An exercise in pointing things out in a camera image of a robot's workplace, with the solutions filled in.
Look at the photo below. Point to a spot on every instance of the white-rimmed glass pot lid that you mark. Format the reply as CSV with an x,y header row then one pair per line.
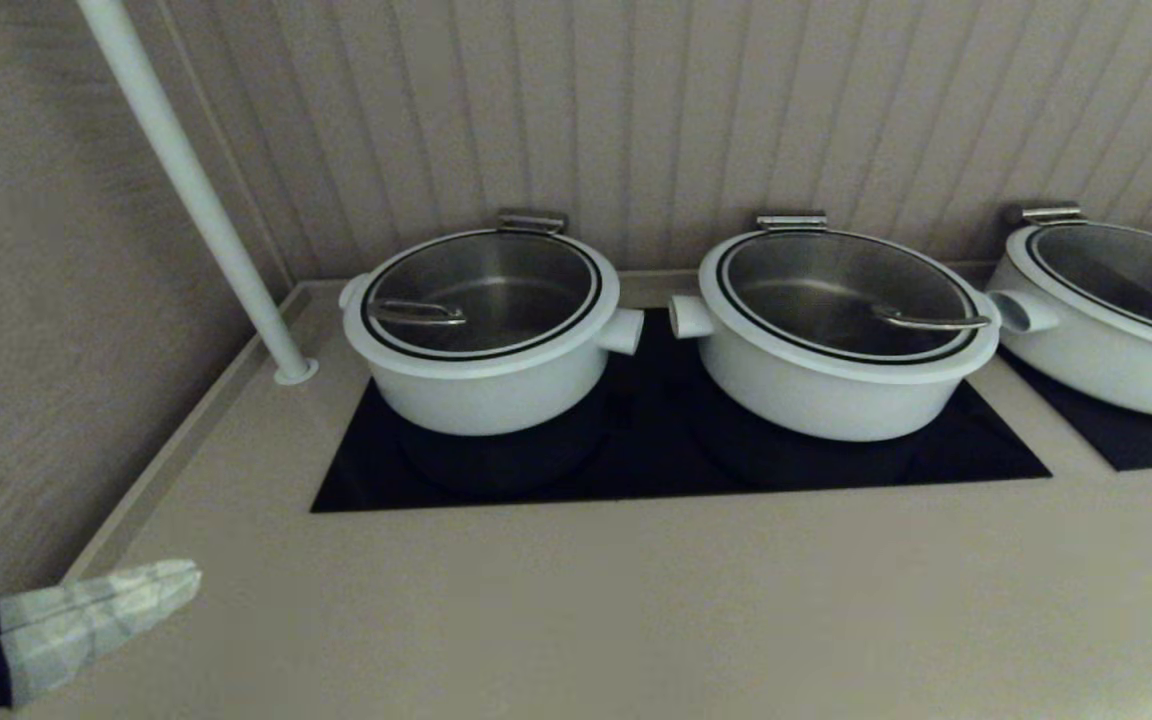
x,y
496,290
1136,270

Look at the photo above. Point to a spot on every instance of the middle white pot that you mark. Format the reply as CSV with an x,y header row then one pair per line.
x,y
826,290

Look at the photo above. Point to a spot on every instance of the white pot with steel rim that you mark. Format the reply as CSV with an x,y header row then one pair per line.
x,y
486,405

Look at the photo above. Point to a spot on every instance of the white round pole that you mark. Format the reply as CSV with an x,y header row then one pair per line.
x,y
186,180

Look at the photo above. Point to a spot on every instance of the small black glass cooktop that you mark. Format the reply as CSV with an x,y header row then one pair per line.
x,y
1146,440

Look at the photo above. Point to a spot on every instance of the large black glass cooktop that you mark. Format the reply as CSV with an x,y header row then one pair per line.
x,y
656,460

